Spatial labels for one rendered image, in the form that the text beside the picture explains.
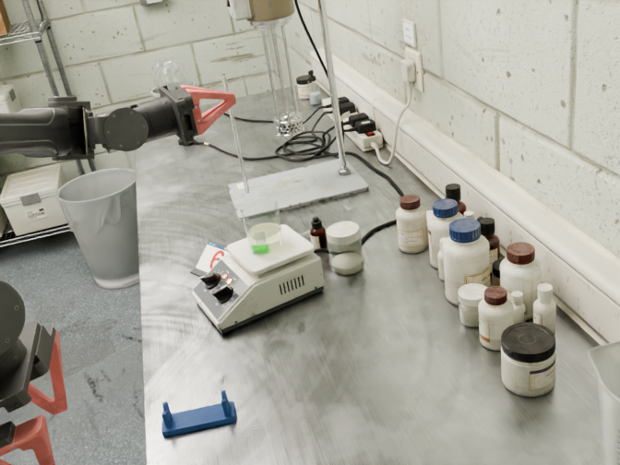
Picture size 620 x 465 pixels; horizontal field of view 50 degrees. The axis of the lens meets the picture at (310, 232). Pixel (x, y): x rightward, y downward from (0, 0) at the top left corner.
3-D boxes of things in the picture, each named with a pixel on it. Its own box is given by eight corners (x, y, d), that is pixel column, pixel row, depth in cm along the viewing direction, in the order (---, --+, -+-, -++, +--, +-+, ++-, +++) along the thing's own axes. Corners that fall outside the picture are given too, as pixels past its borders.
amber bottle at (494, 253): (481, 263, 116) (479, 213, 112) (503, 267, 114) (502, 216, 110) (472, 274, 114) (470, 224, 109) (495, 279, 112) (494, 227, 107)
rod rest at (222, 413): (162, 437, 90) (156, 418, 89) (164, 420, 93) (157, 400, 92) (236, 423, 91) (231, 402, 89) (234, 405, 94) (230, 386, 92)
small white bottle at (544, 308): (554, 327, 98) (554, 280, 95) (556, 339, 96) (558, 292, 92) (531, 327, 99) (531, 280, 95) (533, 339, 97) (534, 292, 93)
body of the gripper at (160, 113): (169, 83, 102) (121, 95, 100) (188, 98, 94) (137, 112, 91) (179, 124, 105) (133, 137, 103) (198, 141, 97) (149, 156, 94)
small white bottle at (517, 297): (516, 334, 98) (516, 300, 95) (506, 326, 100) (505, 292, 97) (529, 328, 99) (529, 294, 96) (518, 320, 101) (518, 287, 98)
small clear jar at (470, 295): (468, 332, 100) (467, 303, 98) (453, 315, 104) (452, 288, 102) (495, 323, 101) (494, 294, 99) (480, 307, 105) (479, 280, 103)
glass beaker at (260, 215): (292, 248, 114) (284, 203, 110) (261, 263, 111) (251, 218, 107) (271, 235, 119) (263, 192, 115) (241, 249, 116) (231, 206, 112)
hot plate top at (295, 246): (253, 277, 108) (252, 272, 108) (225, 250, 118) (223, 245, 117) (317, 251, 113) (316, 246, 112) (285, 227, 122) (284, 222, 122)
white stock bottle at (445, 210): (474, 259, 118) (471, 200, 112) (450, 275, 114) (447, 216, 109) (446, 249, 122) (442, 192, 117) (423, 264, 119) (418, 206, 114)
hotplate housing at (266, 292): (221, 337, 108) (210, 296, 105) (193, 303, 119) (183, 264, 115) (338, 286, 117) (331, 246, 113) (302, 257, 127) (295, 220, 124)
